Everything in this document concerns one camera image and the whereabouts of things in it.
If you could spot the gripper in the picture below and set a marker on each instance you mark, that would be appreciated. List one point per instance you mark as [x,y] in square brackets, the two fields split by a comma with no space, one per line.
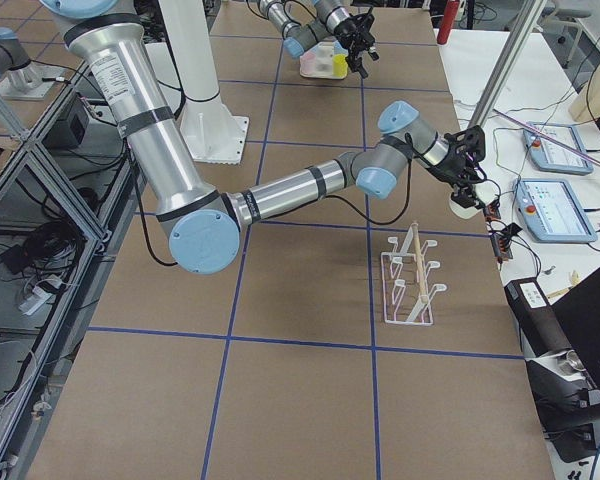
[349,31]
[452,170]

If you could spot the white plastic cup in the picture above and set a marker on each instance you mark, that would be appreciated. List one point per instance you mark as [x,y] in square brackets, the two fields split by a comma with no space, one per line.
[469,199]

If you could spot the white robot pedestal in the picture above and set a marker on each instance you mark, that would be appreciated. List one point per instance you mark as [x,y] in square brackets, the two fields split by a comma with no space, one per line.
[211,132]

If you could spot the aluminium frame post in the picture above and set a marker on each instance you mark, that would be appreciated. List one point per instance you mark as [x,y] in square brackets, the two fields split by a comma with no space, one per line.
[523,27]

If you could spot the white plastic tray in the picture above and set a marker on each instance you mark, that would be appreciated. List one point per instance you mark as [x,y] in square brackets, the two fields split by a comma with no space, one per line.
[324,52]

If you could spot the red bottle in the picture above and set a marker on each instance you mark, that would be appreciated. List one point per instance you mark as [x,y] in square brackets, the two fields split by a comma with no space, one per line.
[447,22]

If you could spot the white wire cup rack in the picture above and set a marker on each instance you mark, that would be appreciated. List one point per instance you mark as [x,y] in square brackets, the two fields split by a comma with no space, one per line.
[407,296]

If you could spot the yellow plastic cup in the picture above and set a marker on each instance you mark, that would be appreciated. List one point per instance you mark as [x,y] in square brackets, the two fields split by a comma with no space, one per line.
[339,66]

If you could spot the pink plastic cup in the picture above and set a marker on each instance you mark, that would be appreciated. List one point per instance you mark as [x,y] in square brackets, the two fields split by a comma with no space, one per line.
[308,65]

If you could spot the far teach pendant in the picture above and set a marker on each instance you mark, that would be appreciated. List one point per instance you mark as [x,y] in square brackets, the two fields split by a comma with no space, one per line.
[549,156]

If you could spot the near teach pendant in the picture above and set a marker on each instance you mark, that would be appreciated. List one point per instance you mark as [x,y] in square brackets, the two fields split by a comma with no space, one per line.
[552,212]

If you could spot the black monitor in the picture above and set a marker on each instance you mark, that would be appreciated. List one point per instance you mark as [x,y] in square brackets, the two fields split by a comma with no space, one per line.
[578,313]

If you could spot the grey office chair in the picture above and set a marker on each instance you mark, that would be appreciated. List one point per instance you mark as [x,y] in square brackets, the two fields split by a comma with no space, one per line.
[578,20]

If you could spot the black label box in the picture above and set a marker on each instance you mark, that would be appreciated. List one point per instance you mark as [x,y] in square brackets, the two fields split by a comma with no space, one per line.
[535,316]

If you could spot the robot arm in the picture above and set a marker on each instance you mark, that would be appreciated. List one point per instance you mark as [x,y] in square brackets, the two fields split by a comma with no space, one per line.
[202,224]
[299,38]

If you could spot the teach pendant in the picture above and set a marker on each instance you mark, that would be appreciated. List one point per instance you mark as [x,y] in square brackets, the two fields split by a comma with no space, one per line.
[549,156]
[552,212]

